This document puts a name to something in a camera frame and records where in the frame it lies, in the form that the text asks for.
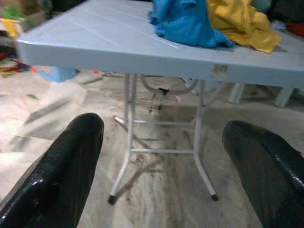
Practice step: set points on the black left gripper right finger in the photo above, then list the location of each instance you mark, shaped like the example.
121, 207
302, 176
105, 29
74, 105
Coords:
268, 178

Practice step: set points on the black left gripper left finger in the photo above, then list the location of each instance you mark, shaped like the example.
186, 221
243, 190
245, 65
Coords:
52, 178

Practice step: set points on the blue cloth garment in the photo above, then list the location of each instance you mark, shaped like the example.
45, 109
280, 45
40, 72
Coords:
185, 23

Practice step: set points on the small white plastic table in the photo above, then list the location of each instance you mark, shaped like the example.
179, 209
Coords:
236, 93

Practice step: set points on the light blue plastic box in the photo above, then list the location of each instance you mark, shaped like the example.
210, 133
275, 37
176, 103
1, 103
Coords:
57, 73

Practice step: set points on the white folding table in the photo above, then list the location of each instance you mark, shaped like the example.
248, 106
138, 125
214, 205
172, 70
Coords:
107, 35

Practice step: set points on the red cushion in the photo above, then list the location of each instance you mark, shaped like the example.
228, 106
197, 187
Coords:
295, 27

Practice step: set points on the yellow crumpled cloth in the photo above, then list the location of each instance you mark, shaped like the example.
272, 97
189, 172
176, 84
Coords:
242, 23

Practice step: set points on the green toy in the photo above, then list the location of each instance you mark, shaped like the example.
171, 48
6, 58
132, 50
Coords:
12, 12

